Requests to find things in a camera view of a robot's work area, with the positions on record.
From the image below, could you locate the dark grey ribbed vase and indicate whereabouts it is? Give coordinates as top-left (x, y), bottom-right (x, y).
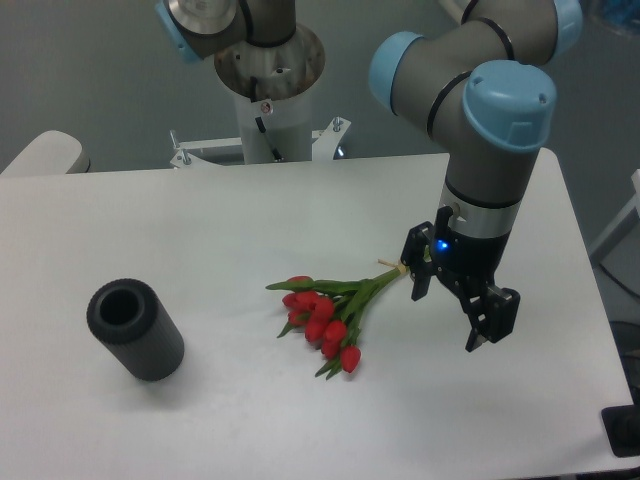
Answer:
top-left (86, 278), bottom-right (185, 382)

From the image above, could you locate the white pedestal base bracket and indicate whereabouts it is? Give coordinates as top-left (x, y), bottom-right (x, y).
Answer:
top-left (169, 116), bottom-right (352, 169)

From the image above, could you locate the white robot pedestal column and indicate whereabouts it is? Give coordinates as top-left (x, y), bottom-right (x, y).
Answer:
top-left (214, 24), bottom-right (326, 162)

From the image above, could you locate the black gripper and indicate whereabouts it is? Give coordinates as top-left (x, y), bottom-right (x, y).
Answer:
top-left (400, 221), bottom-right (521, 352)

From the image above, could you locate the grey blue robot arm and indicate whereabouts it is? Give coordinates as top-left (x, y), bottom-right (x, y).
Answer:
top-left (156, 1), bottom-right (583, 350)

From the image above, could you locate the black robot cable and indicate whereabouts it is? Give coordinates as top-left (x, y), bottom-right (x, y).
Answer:
top-left (248, 75), bottom-right (284, 163)

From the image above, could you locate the beige chair armrest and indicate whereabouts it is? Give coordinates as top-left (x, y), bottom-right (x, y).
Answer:
top-left (1, 130), bottom-right (91, 178)

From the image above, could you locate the red tulip bouquet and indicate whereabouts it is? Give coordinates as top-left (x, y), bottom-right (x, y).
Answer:
top-left (265, 261), bottom-right (410, 380)

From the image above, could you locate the blue clear plastic bag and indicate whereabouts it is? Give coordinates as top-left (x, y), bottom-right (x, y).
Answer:
top-left (588, 0), bottom-right (639, 37)

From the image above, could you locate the black device at table edge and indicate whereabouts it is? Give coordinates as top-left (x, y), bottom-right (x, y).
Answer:
top-left (601, 405), bottom-right (639, 458)

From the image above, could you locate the white furniture frame right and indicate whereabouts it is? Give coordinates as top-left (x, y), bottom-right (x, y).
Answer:
top-left (587, 170), bottom-right (639, 266)

